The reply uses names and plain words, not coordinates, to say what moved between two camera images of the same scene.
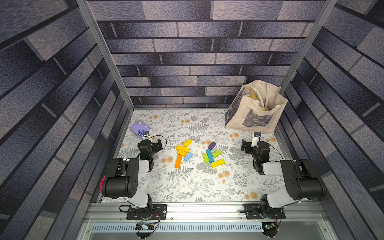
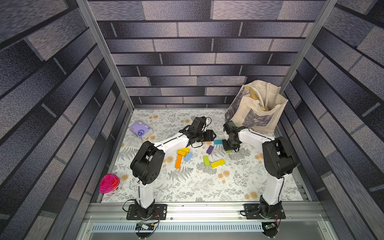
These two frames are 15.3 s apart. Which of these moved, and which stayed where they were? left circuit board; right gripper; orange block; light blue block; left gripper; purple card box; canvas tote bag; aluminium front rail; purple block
Moved: left gripper; right gripper; purple block
Stayed: light blue block; canvas tote bag; orange block; aluminium front rail; left circuit board; purple card box
